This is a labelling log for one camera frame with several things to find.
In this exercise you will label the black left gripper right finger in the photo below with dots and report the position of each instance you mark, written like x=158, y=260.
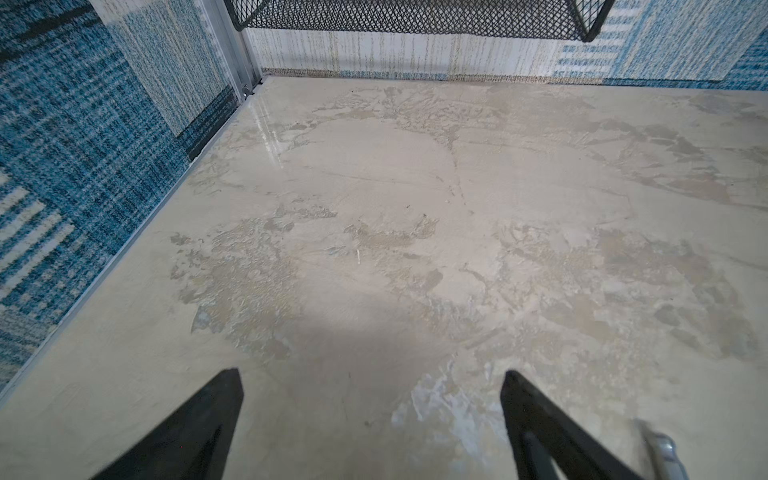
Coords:
x=545, y=440

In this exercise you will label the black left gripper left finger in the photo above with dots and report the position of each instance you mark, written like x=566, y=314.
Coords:
x=191, y=443

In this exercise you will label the silver ratchet head tool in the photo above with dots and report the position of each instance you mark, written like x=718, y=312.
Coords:
x=662, y=454

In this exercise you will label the black mesh shelf rack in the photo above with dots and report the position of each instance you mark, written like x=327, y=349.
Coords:
x=518, y=19

